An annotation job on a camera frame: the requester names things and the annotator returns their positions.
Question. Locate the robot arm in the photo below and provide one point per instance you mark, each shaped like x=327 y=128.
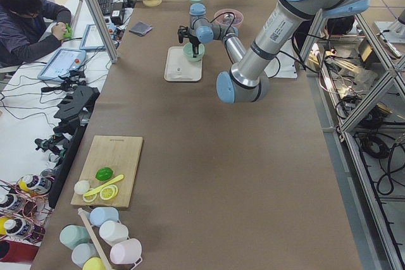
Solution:
x=246 y=81

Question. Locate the green bowl on tray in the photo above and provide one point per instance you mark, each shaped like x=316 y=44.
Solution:
x=193 y=58

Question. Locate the aluminium frame post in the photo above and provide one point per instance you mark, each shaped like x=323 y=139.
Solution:
x=98 y=19

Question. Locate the wooden cutting board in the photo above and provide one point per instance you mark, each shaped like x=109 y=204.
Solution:
x=121 y=154

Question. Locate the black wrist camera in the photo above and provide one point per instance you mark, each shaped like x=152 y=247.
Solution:
x=183 y=33

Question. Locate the wooden cup rack rod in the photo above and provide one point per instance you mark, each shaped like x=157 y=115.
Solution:
x=99 y=249

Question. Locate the green cup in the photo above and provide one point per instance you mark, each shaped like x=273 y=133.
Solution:
x=73 y=235

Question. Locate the yellow cup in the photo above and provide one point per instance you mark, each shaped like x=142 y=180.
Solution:
x=94 y=263

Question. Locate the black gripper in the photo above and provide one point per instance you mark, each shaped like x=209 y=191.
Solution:
x=193 y=40

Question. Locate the white cup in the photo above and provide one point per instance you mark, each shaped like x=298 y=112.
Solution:
x=113 y=232

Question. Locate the white garlic bulb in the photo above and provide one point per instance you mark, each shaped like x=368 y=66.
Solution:
x=81 y=187

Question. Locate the green lime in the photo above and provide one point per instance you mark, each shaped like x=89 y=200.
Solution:
x=104 y=174

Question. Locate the light blue cup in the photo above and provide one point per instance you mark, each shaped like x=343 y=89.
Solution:
x=100 y=215

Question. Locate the person in dark jacket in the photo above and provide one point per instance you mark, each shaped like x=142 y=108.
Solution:
x=31 y=29

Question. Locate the grey blue cup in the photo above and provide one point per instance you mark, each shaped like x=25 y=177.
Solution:
x=82 y=253

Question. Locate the lemon slice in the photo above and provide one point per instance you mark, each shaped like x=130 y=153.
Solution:
x=108 y=192
x=89 y=198

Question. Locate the yellow plastic knife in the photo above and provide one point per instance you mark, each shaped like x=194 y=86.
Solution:
x=99 y=188

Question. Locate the cream rabbit print tray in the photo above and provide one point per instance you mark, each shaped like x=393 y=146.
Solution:
x=179 y=69

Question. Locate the pink cup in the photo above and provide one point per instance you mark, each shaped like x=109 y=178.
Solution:
x=126 y=252

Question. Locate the pink bowl with ice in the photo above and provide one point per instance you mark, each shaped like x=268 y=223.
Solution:
x=228 y=17

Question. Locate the grey folded cloth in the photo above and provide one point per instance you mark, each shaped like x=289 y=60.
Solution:
x=141 y=29

